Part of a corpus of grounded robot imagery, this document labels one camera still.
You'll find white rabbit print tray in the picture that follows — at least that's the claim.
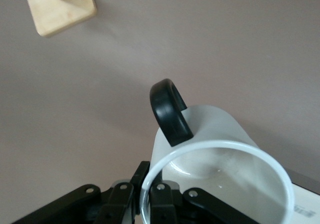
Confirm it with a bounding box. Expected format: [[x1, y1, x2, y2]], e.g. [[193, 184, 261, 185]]
[[291, 181, 320, 224]]

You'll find white smiley cup black handle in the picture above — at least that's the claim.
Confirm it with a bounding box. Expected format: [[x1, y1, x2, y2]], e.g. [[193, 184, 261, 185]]
[[138, 78, 295, 224]]

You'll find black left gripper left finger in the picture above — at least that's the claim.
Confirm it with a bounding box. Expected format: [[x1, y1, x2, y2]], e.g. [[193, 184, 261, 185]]
[[11, 161, 151, 224]]

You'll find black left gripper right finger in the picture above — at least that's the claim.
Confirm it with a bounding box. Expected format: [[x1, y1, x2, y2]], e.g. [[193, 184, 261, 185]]
[[149, 183, 256, 224]]

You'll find wooden cup rack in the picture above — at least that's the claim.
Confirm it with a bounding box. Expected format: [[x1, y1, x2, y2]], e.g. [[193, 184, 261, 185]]
[[4, 0, 98, 38]]

